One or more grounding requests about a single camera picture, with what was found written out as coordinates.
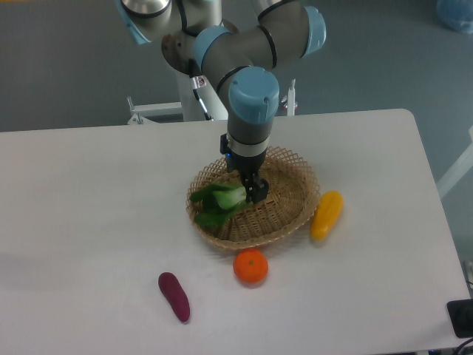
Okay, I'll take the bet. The blue plastic bag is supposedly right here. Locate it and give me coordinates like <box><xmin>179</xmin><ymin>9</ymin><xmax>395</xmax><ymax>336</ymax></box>
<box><xmin>436</xmin><ymin>0</ymin><xmax>472</xmax><ymax>35</ymax></box>

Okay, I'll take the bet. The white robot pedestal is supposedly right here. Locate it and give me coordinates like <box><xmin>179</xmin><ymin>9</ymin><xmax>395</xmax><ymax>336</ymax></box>
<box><xmin>161</xmin><ymin>30</ymin><xmax>228</xmax><ymax>121</ymax></box>

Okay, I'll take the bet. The yellow pepper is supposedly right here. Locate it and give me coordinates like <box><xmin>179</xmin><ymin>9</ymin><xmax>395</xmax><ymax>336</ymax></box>
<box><xmin>310</xmin><ymin>190</ymin><xmax>344</xmax><ymax>241</ymax></box>

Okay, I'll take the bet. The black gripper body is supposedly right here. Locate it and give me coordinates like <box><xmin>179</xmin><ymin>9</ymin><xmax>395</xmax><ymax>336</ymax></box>
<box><xmin>220</xmin><ymin>133</ymin><xmax>267</xmax><ymax>185</ymax></box>

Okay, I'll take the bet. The black device at edge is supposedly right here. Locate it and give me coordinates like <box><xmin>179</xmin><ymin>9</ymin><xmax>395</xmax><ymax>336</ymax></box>
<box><xmin>446</xmin><ymin>299</ymin><xmax>472</xmax><ymax>339</ymax></box>

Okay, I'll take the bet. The purple sweet potato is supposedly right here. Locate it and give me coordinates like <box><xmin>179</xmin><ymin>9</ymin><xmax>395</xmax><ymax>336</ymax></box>
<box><xmin>157</xmin><ymin>272</ymin><xmax>191</xmax><ymax>323</ymax></box>

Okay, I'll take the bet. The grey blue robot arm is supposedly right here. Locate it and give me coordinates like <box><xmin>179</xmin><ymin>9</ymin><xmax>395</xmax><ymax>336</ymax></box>
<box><xmin>116</xmin><ymin>1</ymin><xmax>327</xmax><ymax>203</ymax></box>

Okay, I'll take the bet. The woven wicker basket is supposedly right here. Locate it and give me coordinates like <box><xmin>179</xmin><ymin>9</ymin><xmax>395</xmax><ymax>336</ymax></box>
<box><xmin>192</xmin><ymin>146</ymin><xmax>320</xmax><ymax>251</ymax></box>

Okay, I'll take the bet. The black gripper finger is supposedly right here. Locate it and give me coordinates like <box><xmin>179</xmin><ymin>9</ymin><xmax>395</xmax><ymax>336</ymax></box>
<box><xmin>242</xmin><ymin>177</ymin><xmax>255</xmax><ymax>203</ymax></box>
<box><xmin>253</xmin><ymin>176</ymin><xmax>269</xmax><ymax>203</ymax></box>

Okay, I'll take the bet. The orange mandarin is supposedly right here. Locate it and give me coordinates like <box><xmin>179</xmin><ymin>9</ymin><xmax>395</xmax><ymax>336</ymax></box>
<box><xmin>233</xmin><ymin>248</ymin><xmax>269</xmax><ymax>284</ymax></box>

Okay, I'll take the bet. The green bok choy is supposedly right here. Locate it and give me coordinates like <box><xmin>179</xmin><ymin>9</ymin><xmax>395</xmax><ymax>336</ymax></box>
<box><xmin>189</xmin><ymin>183</ymin><xmax>248</xmax><ymax>226</ymax></box>

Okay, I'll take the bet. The white table leg frame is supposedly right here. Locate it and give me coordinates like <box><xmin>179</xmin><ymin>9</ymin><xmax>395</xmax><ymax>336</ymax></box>
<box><xmin>436</xmin><ymin>127</ymin><xmax>473</xmax><ymax>200</ymax></box>

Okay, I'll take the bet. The white pedestal base frame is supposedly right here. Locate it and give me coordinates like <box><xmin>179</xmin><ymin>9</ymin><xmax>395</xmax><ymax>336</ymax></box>
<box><xmin>126</xmin><ymin>78</ymin><xmax>299</xmax><ymax>125</ymax></box>

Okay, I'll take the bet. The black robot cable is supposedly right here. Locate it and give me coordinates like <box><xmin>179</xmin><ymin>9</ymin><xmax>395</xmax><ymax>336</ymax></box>
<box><xmin>187</xmin><ymin>58</ymin><xmax>214</xmax><ymax>122</ymax></box>

